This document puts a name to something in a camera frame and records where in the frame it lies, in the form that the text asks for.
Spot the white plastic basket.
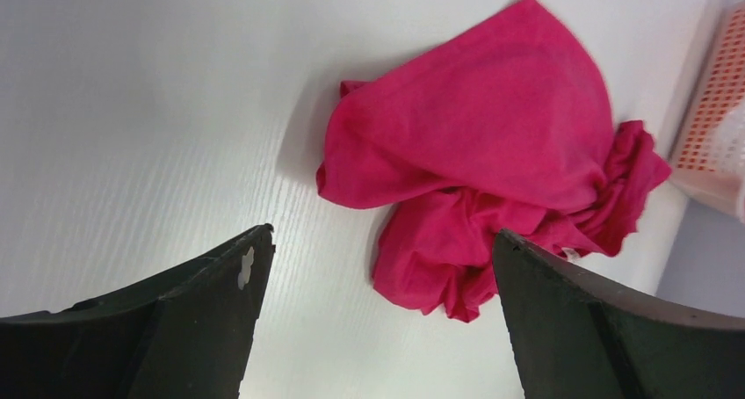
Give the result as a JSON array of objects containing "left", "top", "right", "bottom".
[{"left": 670, "top": 2, "right": 744, "bottom": 221}]

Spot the magenta t shirt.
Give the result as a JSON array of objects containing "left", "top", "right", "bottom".
[{"left": 315, "top": 0, "right": 671, "bottom": 323}]

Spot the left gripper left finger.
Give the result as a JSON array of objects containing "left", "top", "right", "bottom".
[{"left": 1, "top": 223, "right": 275, "bottom": 398}]

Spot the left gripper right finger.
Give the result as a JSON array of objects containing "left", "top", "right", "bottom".
[{"left": 493, "top": 229, "right": 744, "bottom": 398}]

